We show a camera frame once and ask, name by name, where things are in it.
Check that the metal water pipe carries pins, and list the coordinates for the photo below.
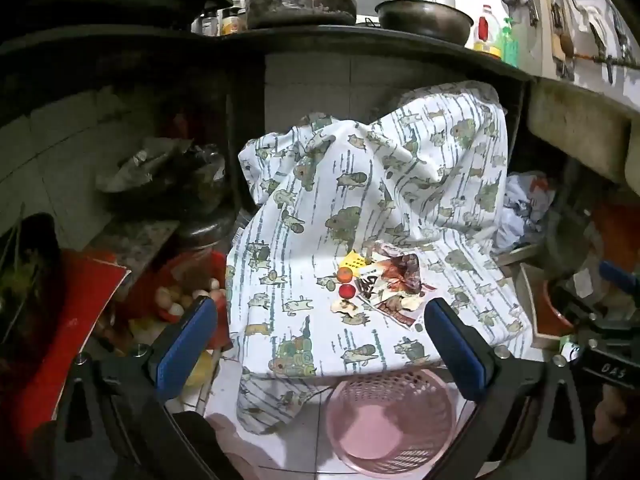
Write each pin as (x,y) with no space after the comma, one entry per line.
(607,62)

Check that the white cat print cloth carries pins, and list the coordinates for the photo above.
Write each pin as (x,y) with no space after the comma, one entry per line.
(350,200)

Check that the red edged packet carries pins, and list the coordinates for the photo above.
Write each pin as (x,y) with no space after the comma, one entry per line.
(407,317)

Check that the person's pink clothed leg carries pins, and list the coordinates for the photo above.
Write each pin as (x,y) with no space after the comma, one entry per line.
(230,440)

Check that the sooty metal pot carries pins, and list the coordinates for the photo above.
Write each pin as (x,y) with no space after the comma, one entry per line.
(300,7)

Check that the orange bottle cap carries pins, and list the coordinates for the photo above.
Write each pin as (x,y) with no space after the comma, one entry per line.
(344,275)

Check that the pile of eggs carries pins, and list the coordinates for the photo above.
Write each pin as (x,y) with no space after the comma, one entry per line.
(172,305)

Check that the oil bottle with red label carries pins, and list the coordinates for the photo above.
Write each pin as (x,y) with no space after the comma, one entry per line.
(484,27)

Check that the blue white plastic bag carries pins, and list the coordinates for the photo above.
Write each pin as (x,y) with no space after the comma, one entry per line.
(522,210)

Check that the red bottle cap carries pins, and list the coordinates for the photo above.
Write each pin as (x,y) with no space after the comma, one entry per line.
(347,291)

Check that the large glass jar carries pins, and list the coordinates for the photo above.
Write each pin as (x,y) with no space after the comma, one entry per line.
(205,185)

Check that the red plastic basin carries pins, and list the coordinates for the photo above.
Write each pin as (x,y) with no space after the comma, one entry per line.
(150,280)

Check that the yellow plastic packet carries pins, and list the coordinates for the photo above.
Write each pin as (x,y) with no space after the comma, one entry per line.
(352,261)

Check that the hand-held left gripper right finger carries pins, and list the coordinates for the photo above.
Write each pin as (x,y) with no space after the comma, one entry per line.
(457,355)

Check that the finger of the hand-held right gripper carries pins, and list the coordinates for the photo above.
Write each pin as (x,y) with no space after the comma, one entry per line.
(617,272)

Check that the dark metal bowl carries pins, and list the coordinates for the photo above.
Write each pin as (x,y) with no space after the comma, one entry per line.
(425,20)

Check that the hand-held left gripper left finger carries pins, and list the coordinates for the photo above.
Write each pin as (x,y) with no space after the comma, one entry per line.
(185,355)

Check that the torn snack wrapper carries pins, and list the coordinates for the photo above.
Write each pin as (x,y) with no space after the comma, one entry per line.
(395,272)

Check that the yellow plastic bag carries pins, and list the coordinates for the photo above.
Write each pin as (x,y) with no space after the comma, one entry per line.
(200,367)

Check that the yellow label jar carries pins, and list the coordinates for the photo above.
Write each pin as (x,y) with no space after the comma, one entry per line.
(231,22)

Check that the dark stone counter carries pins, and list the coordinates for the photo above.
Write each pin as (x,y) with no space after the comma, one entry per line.
(150,50)

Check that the pink plastic basket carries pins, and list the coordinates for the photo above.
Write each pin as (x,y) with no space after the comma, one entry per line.
(380,425)

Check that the red plastic bucket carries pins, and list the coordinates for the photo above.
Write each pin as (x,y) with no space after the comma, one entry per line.
(552,310)

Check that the red flat board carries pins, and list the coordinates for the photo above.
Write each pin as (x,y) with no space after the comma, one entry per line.
(75,310)

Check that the stone sink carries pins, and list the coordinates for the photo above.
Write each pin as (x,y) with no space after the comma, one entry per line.
(575,120)

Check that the hanging kitchen tools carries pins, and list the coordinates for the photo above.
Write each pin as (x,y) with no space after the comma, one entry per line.
(562,35)

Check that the grey stone slab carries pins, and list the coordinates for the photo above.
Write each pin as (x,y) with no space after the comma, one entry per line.
(135,242)

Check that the dark pan with greens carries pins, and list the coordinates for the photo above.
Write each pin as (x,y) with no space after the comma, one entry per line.
(25,285)

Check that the green plastic bottle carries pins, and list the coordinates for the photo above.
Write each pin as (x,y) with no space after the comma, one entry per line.
(510,45)

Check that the crumpled newspaper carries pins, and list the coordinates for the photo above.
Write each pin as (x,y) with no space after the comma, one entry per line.
(135,165)

